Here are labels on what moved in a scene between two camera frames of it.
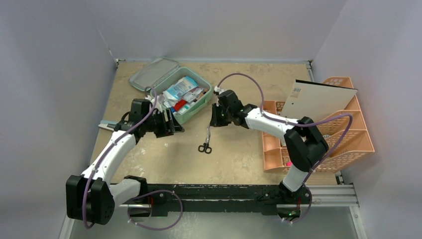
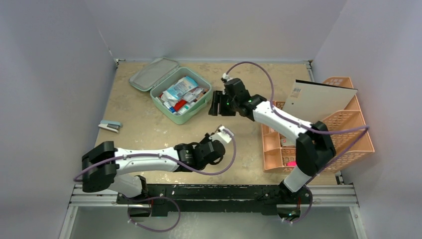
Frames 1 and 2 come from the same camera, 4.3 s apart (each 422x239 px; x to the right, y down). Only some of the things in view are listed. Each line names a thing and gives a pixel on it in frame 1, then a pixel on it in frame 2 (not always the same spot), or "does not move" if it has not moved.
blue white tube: (167, 104) does not move
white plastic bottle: (186, 108) does not move
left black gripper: (166, 129) to (205, 139)
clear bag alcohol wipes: (190, 96) does not move
